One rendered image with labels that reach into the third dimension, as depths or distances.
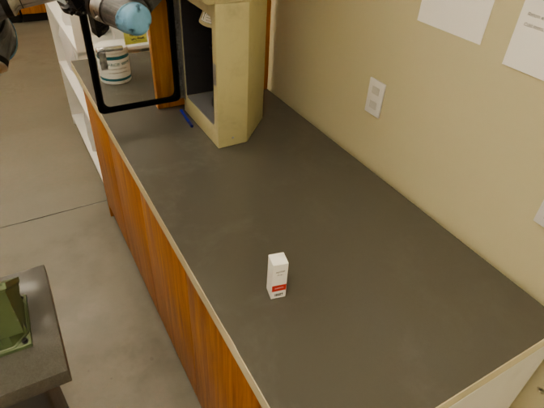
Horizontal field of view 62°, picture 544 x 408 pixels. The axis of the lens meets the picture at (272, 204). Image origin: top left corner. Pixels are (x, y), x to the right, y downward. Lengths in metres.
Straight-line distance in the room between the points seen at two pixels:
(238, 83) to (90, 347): 1.34
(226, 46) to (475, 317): 1.01
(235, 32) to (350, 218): 0.65
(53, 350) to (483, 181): 1.08
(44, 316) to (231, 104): 0.85
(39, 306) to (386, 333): 0.77
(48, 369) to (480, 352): 0.88
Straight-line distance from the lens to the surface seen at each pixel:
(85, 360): 2.20
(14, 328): 1.04
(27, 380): 1.04
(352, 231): 1.28
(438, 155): 1.37
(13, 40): 1.26
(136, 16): 1.20
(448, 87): 1.31
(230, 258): 1.16
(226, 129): 1.57
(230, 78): 1.50
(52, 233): 2.84
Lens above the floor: 1.76
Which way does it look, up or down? 38 degrees down
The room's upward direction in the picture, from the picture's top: 4 degrees clockwise
